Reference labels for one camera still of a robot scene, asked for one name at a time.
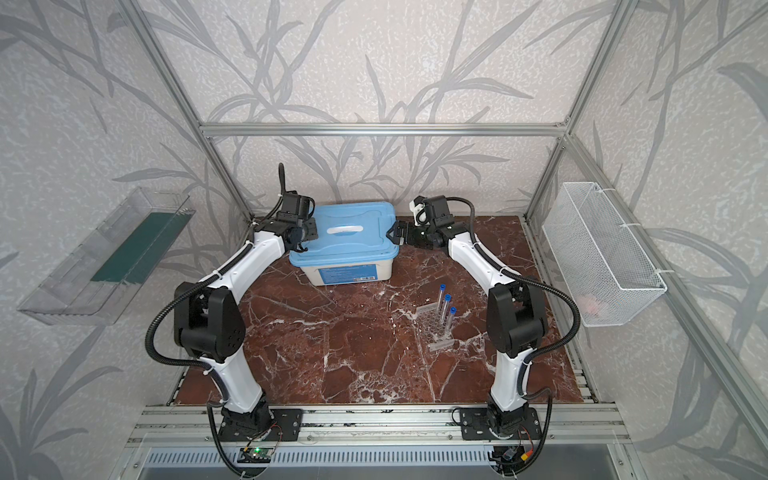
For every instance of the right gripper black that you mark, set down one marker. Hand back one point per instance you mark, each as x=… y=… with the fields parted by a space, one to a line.
x=409 y=233

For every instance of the blue plastic bin lid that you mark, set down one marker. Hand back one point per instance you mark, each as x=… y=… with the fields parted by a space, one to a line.
x=349 y=233

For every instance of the pink item in basket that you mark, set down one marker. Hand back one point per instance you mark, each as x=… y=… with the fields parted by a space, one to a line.
x=592 y=306

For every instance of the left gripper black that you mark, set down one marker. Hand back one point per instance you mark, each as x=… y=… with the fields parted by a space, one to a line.
x=303 y=231

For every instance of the green circuit board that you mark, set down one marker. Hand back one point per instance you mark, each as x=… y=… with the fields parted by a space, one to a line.
x=255 y=455

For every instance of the aluminium front rail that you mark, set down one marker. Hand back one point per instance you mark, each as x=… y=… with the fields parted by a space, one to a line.
x=368 y=425

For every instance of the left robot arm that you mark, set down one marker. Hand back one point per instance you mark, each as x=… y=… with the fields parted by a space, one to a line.
x=202 y=327

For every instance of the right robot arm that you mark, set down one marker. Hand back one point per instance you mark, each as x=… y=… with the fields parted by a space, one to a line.
x=516 y=324

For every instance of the clear acrylic test tube rack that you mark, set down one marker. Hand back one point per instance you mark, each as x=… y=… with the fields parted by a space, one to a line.
x=430 y=331

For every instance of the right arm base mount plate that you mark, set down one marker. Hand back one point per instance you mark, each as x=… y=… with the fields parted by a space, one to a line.
x=481 y=423

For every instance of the white plastic storage bin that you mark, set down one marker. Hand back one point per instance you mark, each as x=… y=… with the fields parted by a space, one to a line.
x=349 y=273

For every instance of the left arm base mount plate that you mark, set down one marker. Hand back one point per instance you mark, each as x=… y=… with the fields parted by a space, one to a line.
x=282 y=425

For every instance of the white wire mesh basket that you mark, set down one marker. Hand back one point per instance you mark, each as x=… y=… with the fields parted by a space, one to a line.
x=597 y=253

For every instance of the clear acrylic wall shelf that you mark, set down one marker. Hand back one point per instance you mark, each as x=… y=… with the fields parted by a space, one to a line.
x=98 y=280

